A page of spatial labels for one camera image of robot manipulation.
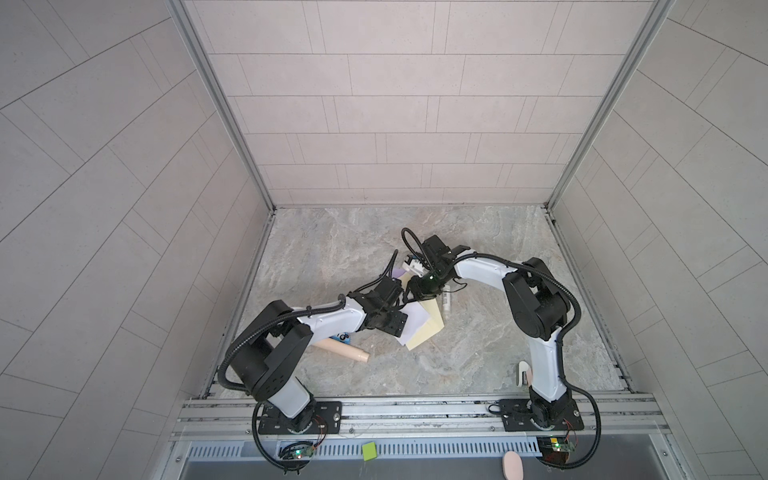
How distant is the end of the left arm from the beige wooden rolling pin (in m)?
0.10

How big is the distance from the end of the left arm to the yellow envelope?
0.07m

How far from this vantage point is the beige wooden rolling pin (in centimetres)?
81

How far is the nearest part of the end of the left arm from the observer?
0.64 m

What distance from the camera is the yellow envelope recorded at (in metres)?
0.84

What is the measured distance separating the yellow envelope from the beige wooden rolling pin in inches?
5.2
